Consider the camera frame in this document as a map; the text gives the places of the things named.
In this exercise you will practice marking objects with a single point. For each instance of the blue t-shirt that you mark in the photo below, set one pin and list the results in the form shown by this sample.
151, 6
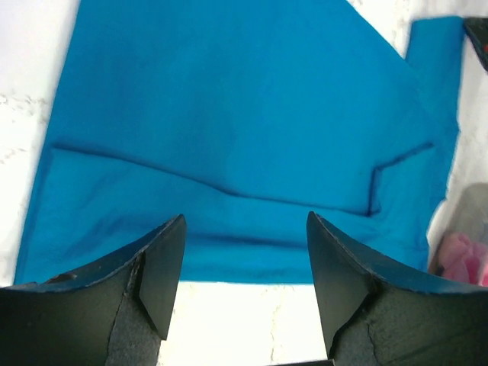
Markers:
244, 116

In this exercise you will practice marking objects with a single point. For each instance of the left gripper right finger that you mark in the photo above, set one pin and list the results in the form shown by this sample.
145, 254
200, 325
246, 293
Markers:
377, 311

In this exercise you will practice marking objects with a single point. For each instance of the pink t-shirt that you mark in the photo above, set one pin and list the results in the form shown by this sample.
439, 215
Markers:
463, 260

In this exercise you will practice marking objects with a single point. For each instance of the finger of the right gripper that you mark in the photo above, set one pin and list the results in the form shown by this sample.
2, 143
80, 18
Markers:
477, 31

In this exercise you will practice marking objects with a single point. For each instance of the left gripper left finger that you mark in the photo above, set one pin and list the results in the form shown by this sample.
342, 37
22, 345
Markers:
115, 310

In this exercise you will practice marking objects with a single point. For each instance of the clear plastic bin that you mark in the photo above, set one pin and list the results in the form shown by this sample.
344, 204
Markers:
468, 217

